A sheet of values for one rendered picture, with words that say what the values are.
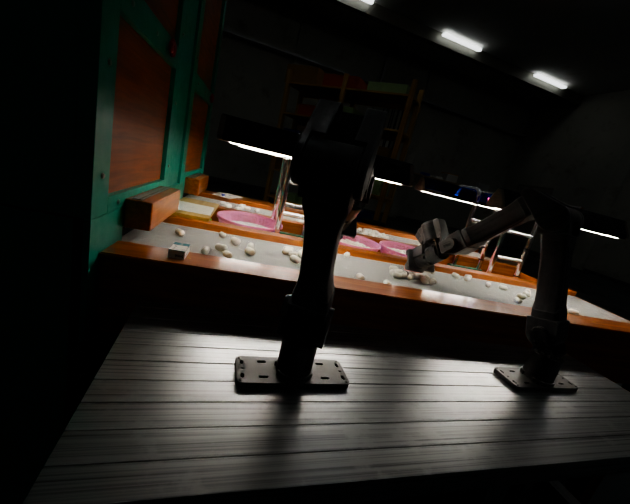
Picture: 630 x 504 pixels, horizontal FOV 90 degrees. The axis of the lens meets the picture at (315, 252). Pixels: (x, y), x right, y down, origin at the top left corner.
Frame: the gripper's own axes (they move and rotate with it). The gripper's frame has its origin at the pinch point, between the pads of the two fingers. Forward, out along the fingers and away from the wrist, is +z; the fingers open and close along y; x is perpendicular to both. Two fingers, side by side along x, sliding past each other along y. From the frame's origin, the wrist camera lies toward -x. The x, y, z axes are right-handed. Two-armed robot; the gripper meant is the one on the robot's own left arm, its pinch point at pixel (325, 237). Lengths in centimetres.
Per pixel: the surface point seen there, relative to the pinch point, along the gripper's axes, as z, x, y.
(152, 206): -0.3, 0.8, 43.3
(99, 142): -20, 0, 49
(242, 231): 28.5, -11.4, 21.7
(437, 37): 341, -819, -377
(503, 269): 55, -31, -120
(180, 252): -2.7, 12.1, 34.3
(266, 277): -3.6, 15.2, 14.8
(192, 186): 53, -41, 46
